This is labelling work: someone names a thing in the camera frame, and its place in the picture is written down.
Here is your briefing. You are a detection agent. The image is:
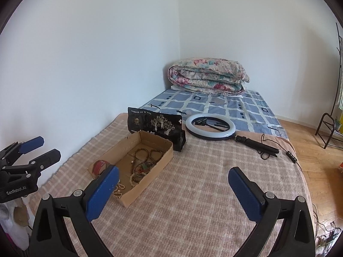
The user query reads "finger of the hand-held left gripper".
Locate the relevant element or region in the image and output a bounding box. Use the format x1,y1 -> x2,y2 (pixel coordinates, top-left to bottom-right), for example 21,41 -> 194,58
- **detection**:
2,148 -> 62,179
0,136 -> 45,167

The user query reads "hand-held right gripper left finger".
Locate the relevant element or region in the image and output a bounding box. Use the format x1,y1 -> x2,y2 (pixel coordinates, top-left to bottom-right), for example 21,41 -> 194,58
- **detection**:
28,165 -> 120,257

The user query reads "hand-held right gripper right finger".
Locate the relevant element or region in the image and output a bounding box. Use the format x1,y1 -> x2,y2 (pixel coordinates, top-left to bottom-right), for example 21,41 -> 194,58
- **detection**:
228,166 -> 316,257

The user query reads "white pearl necklace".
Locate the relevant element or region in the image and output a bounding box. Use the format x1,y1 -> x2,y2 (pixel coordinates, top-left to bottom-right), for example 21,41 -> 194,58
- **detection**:
112,183 -> 126,200

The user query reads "cardboard box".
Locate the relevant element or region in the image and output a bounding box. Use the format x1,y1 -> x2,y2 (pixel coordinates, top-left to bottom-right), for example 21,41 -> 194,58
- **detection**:
88,131 -> 174,208

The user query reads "person's left hand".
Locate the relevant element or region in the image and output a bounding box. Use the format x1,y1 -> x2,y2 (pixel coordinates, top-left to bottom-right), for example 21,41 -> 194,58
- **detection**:
0,197 -> 30,250

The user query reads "black tripod stand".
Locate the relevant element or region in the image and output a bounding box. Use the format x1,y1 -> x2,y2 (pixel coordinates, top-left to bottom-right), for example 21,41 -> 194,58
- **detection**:
234,134 -> 280,158

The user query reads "pink plaid blanket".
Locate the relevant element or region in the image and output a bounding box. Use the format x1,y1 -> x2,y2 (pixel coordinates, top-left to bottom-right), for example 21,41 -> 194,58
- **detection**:
28,112 -> 314,257

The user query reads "blue checked bed sheet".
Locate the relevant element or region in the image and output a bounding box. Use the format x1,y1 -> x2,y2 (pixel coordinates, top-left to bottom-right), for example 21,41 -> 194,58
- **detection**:
138,87 -> 285,137

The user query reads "black bag with tree print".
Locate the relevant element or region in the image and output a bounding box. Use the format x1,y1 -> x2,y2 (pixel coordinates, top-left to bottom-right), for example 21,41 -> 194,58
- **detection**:
127,107 -> 187,152

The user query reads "black metal rack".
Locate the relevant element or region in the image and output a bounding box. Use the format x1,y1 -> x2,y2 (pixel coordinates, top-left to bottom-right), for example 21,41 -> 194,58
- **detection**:
315,112 -> 343,150

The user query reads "folded floral quilt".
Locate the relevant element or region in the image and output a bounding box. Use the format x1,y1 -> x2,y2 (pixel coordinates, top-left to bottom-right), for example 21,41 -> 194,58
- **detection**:
167,57 -> 250,95

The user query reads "thin dark coat stand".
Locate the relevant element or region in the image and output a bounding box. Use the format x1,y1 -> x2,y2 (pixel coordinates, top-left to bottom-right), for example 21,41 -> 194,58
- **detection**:
330,22 -> 343,125

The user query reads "red leather strap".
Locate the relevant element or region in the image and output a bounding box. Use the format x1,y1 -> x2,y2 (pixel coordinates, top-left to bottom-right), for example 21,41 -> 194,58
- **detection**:
91,160 -> 112,179

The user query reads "green pendant on red cord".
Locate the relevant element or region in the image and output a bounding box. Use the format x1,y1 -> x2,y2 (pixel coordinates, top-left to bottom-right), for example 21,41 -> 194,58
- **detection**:
136,163 -> 154,174

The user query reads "black cable with remote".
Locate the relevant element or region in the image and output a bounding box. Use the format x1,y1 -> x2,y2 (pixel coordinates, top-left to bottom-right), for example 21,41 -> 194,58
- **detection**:
258,133 -> 304,172

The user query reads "brown wooden bead necklace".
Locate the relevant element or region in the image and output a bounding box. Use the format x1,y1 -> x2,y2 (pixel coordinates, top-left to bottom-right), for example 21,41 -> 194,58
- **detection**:
132,147 -> 164,167

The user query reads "ring light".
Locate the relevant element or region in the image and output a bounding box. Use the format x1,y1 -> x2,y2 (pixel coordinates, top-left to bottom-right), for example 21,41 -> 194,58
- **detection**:
185,114 -> 237,141

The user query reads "tangle of floor cables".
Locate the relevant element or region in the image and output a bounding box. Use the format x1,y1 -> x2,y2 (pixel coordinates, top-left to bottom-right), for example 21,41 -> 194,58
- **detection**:
313,205 -> 342,249

